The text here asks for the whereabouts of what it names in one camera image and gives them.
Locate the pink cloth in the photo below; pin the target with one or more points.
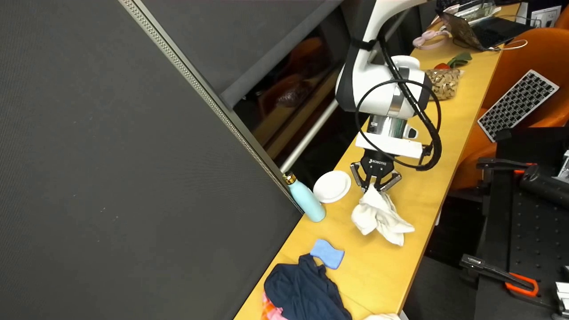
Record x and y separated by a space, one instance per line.
273 311

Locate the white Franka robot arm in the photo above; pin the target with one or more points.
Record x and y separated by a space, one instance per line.
367 89

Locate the small dark grey blind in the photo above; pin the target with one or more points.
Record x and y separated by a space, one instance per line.
237 36

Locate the pink item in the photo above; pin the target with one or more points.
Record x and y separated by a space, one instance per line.
427 39

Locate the grey window frame post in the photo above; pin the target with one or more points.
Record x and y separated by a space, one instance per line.
354 18

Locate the metal handrail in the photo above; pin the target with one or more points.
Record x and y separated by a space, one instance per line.
308 139

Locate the white round plate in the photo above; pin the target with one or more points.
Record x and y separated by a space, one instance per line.
331 187

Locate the blue sponge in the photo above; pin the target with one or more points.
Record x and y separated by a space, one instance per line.
328 252

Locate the white towel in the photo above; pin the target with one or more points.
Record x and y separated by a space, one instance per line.
379 215

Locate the light blue bottle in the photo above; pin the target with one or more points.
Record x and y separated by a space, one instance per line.
310 203

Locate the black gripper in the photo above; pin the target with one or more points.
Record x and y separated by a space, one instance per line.
378 164

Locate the green item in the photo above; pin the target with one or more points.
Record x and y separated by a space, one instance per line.
461 59

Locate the aluminium blind edge bar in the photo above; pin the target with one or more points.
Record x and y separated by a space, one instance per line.
198 75

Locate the cream white cloth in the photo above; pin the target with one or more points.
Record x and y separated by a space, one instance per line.
385 316

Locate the black mounting stand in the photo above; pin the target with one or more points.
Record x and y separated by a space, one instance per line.
534 236

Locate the navy blue cloth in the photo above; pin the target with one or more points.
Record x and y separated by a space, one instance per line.
303 293

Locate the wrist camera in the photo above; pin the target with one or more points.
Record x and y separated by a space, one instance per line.
394 126

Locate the red round item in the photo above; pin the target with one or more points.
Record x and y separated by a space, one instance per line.
443 66

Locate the brown bag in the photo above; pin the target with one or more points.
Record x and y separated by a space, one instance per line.
463 32

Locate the black flat item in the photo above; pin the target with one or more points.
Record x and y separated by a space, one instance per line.
500 30

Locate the large dark grey blind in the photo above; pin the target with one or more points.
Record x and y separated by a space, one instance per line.
118 148

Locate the stack of papers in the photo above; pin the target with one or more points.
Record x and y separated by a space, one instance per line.
474 9

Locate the clear bag of snacks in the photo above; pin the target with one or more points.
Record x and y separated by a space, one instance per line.
445 82

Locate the orange chair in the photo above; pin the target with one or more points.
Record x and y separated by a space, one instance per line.
534 53

